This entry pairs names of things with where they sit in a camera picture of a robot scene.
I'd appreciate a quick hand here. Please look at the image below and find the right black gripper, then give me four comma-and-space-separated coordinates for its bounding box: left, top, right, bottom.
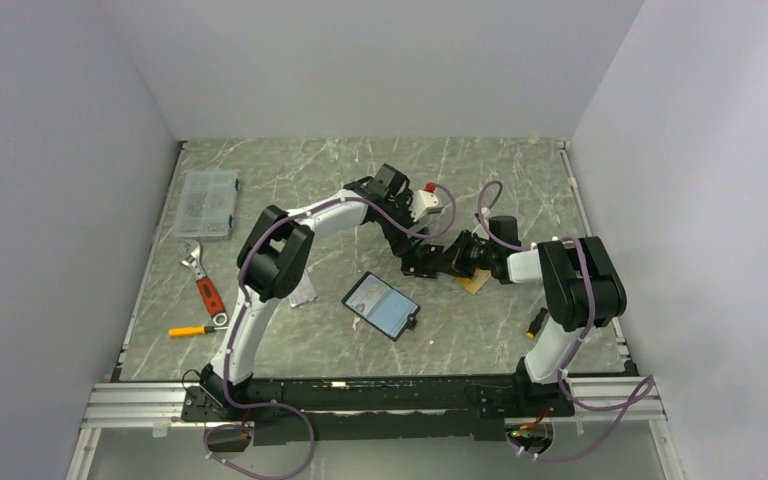
429, 230, 497, 279

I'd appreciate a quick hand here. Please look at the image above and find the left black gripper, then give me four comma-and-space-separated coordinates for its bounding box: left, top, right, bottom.
377, 191, 429, 258

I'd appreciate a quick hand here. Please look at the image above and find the black card sleeve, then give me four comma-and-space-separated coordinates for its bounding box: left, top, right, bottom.
401, 244, 444, 278

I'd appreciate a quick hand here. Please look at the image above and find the black leather card holder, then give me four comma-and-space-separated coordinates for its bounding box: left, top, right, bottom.
341, 271, 421, 342

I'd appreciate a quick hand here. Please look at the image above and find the clear plastic screw box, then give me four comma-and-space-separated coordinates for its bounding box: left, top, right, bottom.
172, 170, 240, 239

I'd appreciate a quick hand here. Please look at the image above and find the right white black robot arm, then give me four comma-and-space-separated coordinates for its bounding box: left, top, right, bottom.
433, 215, 628, 415

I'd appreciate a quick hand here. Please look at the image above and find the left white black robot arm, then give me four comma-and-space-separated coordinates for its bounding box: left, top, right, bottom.
200, 164, 447, 420

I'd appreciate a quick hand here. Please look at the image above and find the orange card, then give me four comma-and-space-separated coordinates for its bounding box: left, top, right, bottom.
455, 269, 492, 295

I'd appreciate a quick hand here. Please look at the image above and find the silver credit card stack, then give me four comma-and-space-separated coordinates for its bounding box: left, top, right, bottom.
288, 272, 318, 308

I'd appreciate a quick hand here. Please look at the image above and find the yellow tipped black tool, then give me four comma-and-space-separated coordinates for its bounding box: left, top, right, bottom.
526, 307, 548, 339

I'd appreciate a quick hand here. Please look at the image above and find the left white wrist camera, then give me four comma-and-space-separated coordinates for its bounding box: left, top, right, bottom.
410, 183, 444, 222

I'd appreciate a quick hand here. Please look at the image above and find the aluminium frame rail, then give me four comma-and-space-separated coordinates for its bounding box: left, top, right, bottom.
83, 377, 667, 431

